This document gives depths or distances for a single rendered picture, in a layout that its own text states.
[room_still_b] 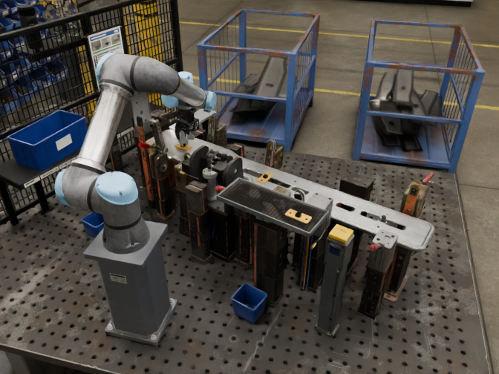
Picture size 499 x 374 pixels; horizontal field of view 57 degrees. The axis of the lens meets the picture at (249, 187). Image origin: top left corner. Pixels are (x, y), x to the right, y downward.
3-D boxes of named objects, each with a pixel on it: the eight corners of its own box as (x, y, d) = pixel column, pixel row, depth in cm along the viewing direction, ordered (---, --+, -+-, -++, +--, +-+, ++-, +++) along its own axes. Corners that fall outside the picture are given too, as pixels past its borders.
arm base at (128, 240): (137, 257, 146) (133, 233, 140) (94, 249, 149) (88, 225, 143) (157, 228, 158) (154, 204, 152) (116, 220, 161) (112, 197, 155)
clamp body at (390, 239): (387, 304, 182) (404, 234, 161) (376, 323, 174) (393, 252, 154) (364, 294, 186) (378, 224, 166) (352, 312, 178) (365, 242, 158)
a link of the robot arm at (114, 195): (128, 230, 142) (121, 194, 134) (90, 221, 145) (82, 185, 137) (148, 208, 151) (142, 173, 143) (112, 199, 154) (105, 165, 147)
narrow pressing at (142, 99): (152, 128, 239) (144, 64, 220) (137, 136, 231) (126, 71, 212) (151, 128, 239) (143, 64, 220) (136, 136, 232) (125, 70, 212)
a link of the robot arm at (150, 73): (167, 56, 146) (220, 89, 193) (137, 52, 149) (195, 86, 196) (161, 92, 146) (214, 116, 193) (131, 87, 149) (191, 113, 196)
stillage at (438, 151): (357, 111, 484) (371, 18, 430) (438, 119, 468) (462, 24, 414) (350, 172, 388) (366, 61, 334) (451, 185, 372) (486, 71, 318)
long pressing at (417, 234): (439, 222, 178) (439, 220, 177) (421, 256, 162) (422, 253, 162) (168, 129, 241) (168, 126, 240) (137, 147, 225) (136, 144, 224)
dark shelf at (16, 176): (167, 112, 254) (166, 107, 253) (21, 191, 193) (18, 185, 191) (138, 102, 264) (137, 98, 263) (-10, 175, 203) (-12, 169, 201)
